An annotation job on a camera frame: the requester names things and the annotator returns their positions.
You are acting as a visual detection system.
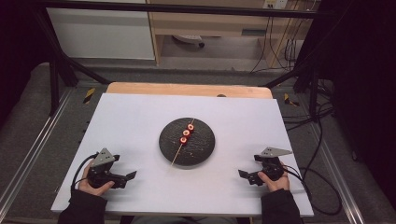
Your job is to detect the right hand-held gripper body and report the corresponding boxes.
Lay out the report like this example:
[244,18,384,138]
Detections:
[253,147,293,181]

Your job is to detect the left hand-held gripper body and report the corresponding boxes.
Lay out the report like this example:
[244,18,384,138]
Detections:
[86,147,121,189]

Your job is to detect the wooden skewer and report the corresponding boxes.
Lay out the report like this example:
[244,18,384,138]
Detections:
[170,118,196,167]

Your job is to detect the black round plate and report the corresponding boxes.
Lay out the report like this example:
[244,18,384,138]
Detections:
[158,117,217,169]

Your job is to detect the person's right hand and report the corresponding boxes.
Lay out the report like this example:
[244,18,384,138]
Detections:
[257,171,290,193]

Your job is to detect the person's left hand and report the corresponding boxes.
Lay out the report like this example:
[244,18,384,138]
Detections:
[78,161,116,197]

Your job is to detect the white board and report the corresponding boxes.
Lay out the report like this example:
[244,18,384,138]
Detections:
[50,92,315,217]

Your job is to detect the yellow black tape strip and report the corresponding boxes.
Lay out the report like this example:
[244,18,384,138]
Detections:
[283,92,300,107]
[82,87,96,105]

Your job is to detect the wooden table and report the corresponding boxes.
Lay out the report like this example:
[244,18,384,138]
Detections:
[106,81,275,100]

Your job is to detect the white cabinet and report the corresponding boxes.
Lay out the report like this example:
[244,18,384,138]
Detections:
[46,7,156,61]

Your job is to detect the black curtain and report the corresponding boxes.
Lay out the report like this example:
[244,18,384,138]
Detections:
[0,0,50,120]
[306,0,396,202]

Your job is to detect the grey chair base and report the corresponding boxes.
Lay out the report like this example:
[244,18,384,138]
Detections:
[172,34,206,49]

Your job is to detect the light wooden desk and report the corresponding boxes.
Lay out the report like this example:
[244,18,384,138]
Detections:
[146,0,316,68]

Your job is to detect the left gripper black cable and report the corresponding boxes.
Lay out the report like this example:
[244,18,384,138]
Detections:
[70,153,99,194]

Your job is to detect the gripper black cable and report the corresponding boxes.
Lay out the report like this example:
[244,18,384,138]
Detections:
[281,163,344,217]
[70,153,99,194]

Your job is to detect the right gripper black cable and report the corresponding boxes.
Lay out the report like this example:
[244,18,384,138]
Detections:
[281,163,344,217]

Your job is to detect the black floor cables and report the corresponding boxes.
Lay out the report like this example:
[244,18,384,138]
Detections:
[281,77,337,171]

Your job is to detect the aluminium rail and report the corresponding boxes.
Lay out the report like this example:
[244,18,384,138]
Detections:
[0,89,75,213]
[311,123,366,224]

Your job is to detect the hanging black cables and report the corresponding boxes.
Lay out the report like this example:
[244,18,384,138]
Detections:
[249,14,301,75]

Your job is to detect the white wall socket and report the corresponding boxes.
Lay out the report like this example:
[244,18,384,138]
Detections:
[262,0,290,10]

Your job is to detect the black metal frame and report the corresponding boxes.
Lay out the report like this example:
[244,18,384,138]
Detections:
[31,0,332,117]

